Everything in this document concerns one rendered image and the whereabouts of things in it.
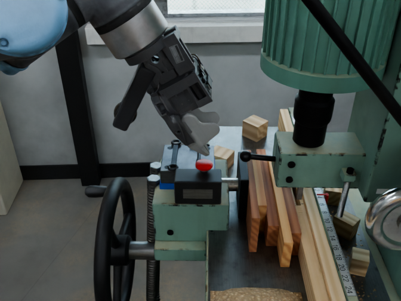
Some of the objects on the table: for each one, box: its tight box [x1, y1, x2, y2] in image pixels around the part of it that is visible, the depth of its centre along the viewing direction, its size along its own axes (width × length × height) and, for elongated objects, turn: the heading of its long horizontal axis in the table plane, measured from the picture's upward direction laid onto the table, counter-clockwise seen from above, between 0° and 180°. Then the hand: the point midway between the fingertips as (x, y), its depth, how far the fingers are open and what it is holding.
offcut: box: [214, 145, 235, 169], centre depth 94 cm, size 4×5×3 cm
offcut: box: [242, 115, 269, 142], centre depth 104 cm, size 4×4×4 cm
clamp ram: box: [221, 152, 249, 219], centre depth 81 cm, size 9×8×9 cm
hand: (200, 150), depth 73 cm, fingers closed
